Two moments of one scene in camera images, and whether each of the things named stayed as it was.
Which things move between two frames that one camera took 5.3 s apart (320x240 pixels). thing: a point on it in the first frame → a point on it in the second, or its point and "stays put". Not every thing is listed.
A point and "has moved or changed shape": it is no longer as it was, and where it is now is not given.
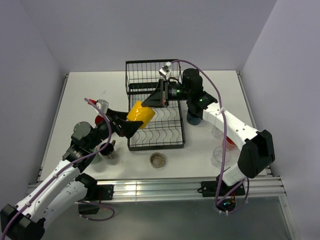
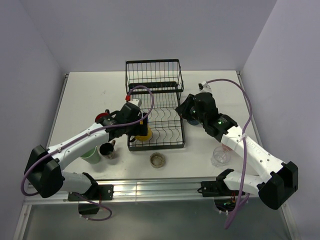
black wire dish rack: x=166 y=130 stays put
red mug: x=98 y=119 stays put
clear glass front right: x=216 y=158 stays put
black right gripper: x=155 y=99 → x=183 y=109
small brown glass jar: x=157 y=160 stays put
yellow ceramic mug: x=140 y=113 has moved or changed shape
